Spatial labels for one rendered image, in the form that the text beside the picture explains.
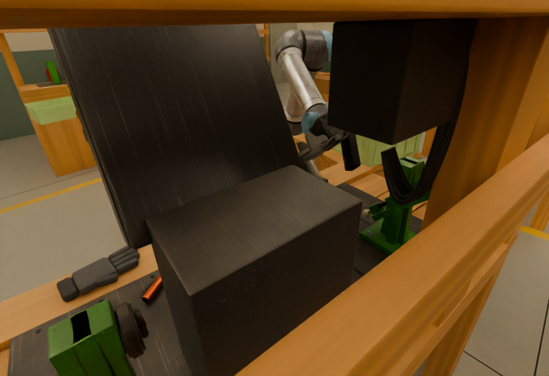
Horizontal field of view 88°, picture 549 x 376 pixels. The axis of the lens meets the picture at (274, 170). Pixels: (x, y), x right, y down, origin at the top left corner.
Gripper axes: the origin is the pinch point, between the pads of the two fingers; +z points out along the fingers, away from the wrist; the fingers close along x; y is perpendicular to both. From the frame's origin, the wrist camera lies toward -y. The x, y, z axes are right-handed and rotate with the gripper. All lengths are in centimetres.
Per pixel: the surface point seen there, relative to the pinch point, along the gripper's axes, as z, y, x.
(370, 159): -68, -14, -64
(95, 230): 84, 65, -210
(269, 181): 15.6, -0.3, 13.1
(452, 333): -31, -86, -42
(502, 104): -13.9, -11.9, 34.9
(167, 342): 47, -15, -10
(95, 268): 55, 10, -29
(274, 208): 19.8, -4.7, 19.2
